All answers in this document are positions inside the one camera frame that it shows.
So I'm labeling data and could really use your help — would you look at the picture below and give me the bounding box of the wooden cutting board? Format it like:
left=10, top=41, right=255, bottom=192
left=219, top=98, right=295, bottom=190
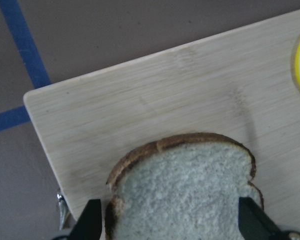
left=23, top=10, right=300, bottom=230

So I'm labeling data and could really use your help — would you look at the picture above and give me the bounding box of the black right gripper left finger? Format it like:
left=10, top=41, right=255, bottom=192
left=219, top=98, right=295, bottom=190
left=67, top=199, right=102, bottom=240

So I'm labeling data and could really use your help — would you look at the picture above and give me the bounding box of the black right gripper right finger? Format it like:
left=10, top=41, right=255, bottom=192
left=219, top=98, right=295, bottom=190
left=238, top=197, right=294, bottom=240

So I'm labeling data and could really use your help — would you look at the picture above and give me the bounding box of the bread slice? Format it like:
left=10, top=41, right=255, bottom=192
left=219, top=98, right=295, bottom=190
left=105, top=132, right=264, bottom=240

